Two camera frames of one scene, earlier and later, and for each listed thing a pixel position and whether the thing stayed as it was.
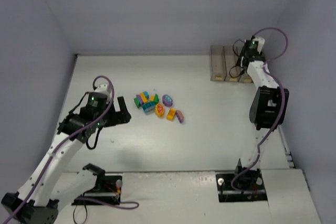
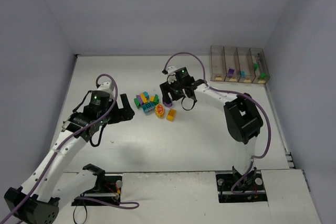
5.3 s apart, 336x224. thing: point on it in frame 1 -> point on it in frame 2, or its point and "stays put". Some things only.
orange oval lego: [159, 109] stays put
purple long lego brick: [179, 116] -> [231, 71]
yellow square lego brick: [170, 114] stays put
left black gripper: [113, 115] stays put
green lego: [156, 99] stays put
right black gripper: [247, 60] -> [171, 91]
